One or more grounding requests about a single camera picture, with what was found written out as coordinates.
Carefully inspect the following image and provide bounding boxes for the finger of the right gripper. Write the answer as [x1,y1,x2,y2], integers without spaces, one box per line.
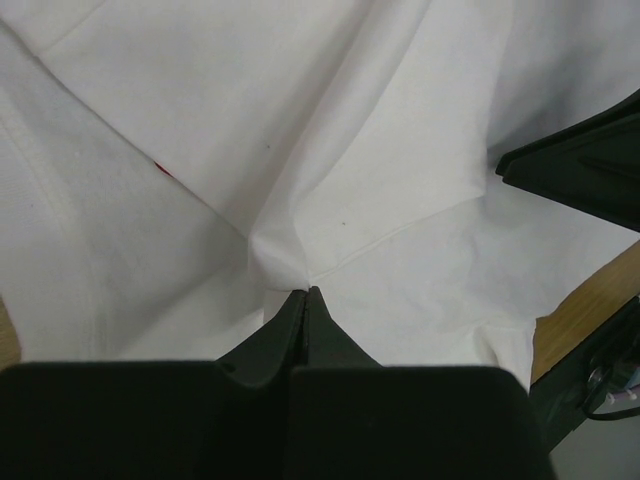
[495,92,640,231]

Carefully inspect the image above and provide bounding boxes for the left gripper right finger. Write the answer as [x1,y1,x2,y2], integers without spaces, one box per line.
[287,289,553,479]

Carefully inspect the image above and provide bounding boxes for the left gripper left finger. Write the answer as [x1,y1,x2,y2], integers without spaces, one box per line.
[1,291,305,479]

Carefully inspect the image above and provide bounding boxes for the white red printed t-shirt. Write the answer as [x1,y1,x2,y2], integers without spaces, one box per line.
[1,1,639,384]

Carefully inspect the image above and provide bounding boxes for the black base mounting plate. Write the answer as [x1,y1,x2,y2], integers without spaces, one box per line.
[530,297,639,451]

